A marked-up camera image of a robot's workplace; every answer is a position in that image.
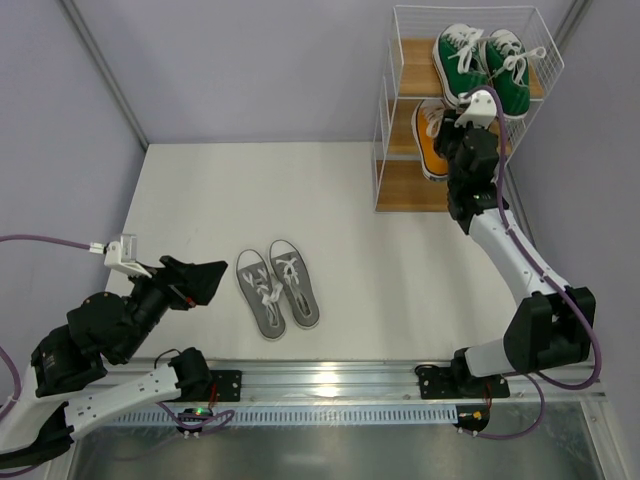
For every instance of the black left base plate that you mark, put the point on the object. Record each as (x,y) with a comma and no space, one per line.
(226,386)

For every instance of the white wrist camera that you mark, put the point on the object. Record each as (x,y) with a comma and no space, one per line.
(481,111)
(120,256)

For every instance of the green sneaker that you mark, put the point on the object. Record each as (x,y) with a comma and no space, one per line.
(506,60)
(457,60)

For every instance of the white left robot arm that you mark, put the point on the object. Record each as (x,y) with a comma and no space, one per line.
(55,407)

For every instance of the slotted grey cable duct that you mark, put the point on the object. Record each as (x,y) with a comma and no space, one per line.
(343,415)

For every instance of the grey right sneaker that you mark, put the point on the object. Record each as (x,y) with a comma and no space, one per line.
(291,271)

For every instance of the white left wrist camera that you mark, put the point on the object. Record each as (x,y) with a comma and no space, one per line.
(120,256)

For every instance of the orange sneaker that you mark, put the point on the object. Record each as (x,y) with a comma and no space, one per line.
(425,124)

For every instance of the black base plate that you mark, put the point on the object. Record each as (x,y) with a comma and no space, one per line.
(226,386)
(442,383)

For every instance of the grey left sneaker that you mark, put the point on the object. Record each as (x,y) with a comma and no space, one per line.
(261,293)

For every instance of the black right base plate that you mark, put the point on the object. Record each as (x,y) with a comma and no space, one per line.
(442,383)

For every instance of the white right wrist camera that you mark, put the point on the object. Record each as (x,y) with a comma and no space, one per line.
(481,111)

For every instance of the white wire shoe shelf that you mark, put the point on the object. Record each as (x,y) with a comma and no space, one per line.
(411,98)

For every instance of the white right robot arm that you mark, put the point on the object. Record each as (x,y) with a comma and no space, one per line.
(553,322)

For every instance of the grey sneaker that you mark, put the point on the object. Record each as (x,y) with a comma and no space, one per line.
(261,293)
(291,271)

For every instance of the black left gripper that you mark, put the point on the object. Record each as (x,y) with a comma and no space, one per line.
(176,281)

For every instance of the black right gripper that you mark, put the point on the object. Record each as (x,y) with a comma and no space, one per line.
(447,138)

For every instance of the aluminium mounting rail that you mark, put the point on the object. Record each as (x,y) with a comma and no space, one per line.
(271,381)

